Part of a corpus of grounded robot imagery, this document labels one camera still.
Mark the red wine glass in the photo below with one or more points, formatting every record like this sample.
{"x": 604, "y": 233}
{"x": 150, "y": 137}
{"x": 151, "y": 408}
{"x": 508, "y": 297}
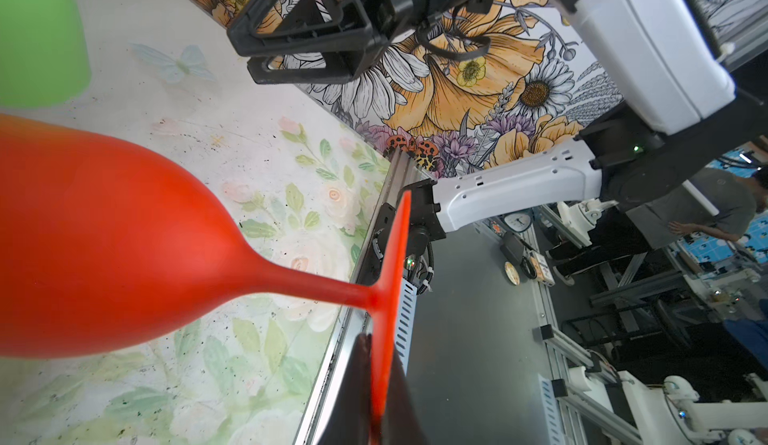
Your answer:
{"x": 106, "y": 244}

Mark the white perforated cable duct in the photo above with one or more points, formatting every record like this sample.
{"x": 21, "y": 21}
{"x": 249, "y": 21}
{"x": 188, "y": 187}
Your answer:
{"x": 404, "y": 325}

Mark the person in grey shirt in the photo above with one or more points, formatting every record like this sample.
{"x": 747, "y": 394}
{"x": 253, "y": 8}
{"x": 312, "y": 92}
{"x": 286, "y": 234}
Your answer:
{"x": 679, "y": 213}

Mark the green wine glass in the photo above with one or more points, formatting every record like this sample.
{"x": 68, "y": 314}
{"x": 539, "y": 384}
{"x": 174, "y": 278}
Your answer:
{"x": 44, "y": 59}

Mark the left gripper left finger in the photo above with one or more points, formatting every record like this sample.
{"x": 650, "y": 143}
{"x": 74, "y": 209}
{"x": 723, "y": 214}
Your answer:
{"x": 350, "y": 420}

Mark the aluminium front rail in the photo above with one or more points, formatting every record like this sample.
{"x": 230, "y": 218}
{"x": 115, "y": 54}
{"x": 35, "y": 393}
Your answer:
{"x": 366, "y": 309}

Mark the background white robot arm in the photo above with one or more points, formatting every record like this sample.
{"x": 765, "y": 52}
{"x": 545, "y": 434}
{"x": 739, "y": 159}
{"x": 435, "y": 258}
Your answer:
{"x": 627, "y": 411}

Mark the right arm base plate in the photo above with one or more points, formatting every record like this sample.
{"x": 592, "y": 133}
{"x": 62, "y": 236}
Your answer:
{"x": 423, "y": 229}

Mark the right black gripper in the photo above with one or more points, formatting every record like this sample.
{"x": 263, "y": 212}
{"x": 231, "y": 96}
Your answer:
{"x": 325, "y": 41}

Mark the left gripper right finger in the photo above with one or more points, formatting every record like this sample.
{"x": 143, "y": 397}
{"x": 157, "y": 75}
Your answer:
{"x": 400, "y": 425}

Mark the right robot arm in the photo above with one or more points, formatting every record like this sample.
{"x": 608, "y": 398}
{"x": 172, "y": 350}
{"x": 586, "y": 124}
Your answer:
{"x": 513, "y": 103}

